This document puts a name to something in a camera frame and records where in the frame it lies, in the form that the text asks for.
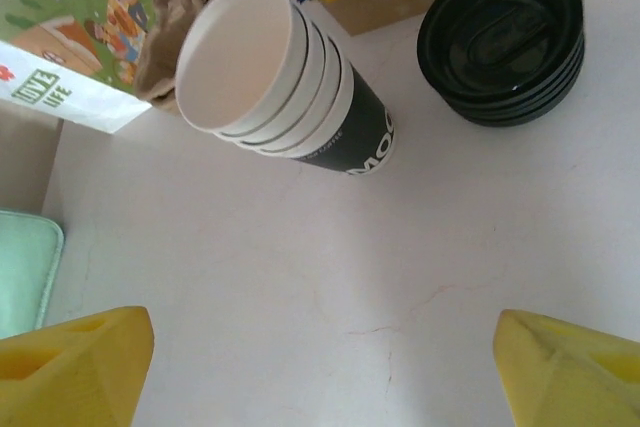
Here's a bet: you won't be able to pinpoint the mint green cloth mat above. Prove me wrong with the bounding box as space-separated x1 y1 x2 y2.
0 209 66 342

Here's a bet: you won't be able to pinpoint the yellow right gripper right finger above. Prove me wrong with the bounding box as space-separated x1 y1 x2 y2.
492 309 640 427

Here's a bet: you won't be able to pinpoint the white printed paper bag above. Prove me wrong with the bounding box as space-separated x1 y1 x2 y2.
0 0 152 136

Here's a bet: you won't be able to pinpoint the brown cardboard box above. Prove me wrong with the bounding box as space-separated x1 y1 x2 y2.
319 0 454 38

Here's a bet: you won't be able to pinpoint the stack of black cup lids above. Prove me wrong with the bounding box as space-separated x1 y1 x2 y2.
417 0 587 129

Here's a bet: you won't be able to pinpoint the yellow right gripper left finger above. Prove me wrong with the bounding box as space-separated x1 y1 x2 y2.
0 305 155 427

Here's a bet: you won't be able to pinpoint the stack of black-white paper cups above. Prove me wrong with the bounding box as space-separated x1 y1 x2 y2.
175 0 397 184

